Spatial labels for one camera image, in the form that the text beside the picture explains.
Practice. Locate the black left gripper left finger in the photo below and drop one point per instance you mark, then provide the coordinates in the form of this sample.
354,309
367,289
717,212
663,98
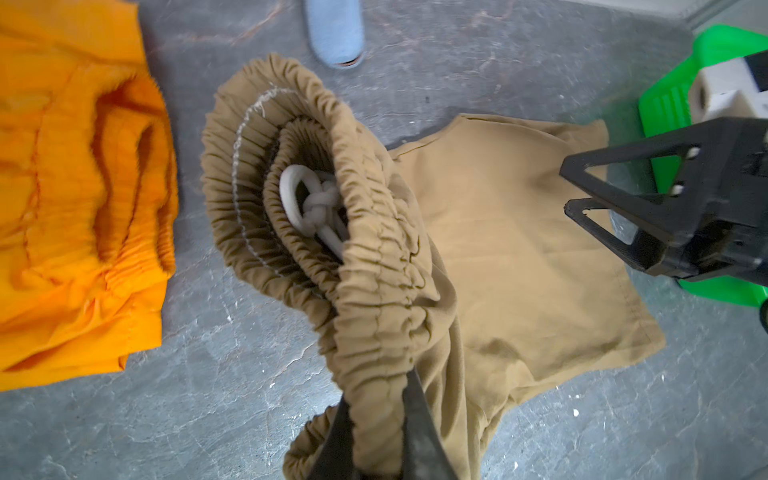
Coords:
335,460

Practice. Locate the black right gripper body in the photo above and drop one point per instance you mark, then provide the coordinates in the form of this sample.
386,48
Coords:
719,198

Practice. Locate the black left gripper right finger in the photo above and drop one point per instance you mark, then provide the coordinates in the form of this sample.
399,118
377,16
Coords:
423,456

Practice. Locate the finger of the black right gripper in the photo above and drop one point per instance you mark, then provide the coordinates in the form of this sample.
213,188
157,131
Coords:
642,253
636,159

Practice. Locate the khaki brown shorts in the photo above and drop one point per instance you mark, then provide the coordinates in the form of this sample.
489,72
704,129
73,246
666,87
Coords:
449,257

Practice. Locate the orange shorts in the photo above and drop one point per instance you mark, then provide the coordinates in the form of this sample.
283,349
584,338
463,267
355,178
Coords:
89,192

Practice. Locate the green plastic basket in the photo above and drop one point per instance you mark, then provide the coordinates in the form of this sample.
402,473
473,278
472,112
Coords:
664,107

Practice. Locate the grey oval case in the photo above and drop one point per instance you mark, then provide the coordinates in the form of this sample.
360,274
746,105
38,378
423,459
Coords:
336,31

